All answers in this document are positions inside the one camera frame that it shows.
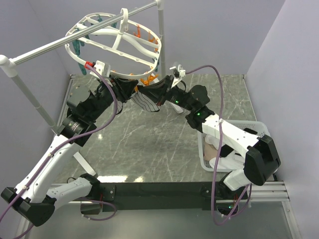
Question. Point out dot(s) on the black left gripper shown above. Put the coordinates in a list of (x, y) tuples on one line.
[(123, 88)]

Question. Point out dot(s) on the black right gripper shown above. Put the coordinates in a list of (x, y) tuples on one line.
[(160, 91)]

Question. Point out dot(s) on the black and white striped sock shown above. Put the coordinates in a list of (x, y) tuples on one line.
[(119, 107)]

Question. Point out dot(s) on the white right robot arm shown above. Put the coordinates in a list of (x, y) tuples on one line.
[(260, 153)]

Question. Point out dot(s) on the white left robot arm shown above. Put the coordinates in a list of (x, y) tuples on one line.
[(33, 197)]

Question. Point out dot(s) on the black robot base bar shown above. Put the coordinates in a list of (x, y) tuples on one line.
[(155, 195)]

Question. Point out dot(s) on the teal clothespin front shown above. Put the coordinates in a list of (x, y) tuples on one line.
[(82, 68)]

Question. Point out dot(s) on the teal clothespin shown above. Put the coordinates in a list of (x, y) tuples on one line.
[(82, 68), (76, 46)]

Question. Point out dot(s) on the teal clothespin left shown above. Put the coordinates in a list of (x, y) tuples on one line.
[(76, 46)]

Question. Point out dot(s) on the white sock black stripes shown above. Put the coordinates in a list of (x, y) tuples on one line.
[(229, 158)]

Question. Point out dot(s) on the white plastic laundry basket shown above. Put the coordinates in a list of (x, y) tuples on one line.
[(253, 127)]

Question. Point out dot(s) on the white metal drying rack stand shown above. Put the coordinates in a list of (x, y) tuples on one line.
[(84, 27)]

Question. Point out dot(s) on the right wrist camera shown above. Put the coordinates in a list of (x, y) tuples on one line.
[(178, 72)]

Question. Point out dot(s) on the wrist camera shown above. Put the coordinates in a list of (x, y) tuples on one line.
[(178, 72), (102, 68)]

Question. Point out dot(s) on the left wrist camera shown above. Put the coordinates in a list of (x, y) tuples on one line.
[(102, 68)]

